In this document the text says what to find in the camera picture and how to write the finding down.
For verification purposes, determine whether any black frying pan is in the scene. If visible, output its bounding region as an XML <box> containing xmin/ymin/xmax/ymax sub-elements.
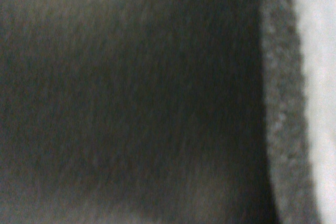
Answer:
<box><xmin>1</xmin><ymin>0</ymin><xmax>278</xmax><ymax>223</ymax></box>

